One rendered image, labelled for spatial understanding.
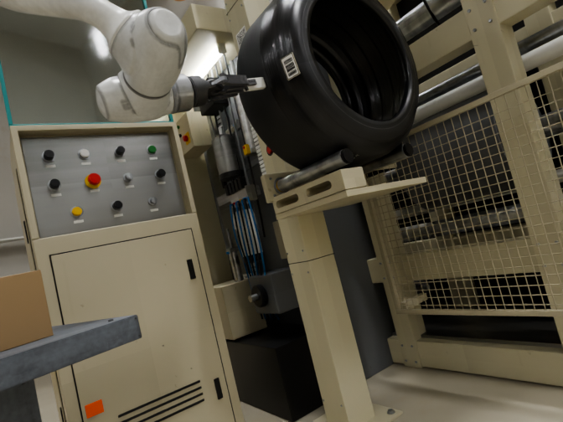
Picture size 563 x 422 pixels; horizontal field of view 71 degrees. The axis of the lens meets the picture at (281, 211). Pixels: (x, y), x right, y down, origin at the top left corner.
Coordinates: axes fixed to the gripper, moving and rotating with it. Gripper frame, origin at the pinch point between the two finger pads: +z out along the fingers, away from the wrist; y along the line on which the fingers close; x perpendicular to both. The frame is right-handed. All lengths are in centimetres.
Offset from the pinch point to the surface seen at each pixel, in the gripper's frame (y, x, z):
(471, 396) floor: 6, 123, 49
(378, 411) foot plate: 29, 118, 24
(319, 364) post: 36, 94, 12
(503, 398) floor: -4, 123, 52
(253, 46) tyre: 1.8, -11.9, 6.2
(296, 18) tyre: -12.2, -11.8, 12.2
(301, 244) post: 29, 49, 18
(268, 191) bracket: 25.3, 27.8, 9.8
